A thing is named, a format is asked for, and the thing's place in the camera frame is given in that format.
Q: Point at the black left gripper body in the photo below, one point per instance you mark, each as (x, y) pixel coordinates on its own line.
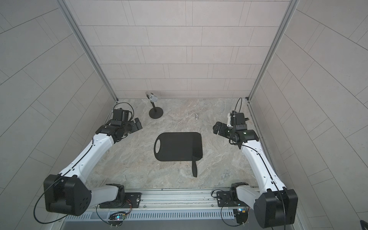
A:
(127, 128)

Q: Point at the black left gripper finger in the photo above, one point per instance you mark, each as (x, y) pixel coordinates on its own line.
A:
(135, 127)
(138, 123)

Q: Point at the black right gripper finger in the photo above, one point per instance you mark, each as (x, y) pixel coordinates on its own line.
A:
(224, 131)
(217, 126)

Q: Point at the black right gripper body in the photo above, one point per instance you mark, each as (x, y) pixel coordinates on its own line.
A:
(233, 132)

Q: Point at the black cutting board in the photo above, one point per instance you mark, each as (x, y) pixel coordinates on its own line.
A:
(174, 147)

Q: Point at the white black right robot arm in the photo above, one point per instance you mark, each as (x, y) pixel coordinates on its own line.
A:
(274, 204)

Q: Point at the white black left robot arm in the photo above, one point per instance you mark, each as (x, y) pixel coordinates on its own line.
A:
(66, 192)

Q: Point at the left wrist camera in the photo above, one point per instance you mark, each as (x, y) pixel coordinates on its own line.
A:
(120, 115)

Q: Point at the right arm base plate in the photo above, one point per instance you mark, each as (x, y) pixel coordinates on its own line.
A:
(224, 199)

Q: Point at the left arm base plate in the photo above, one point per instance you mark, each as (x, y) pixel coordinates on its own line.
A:
(120, 203)

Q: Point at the right circuit board with wires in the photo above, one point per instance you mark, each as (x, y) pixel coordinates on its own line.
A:
(241, 216)

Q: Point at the circuit board with wires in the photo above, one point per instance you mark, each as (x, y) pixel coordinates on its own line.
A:
(241, 216)
(116, 219)

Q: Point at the aluminium rail frame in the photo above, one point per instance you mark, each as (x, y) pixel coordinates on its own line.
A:
(181, 198)

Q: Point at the left circuit board with wires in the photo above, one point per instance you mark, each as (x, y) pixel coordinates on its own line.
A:
(116, 219)

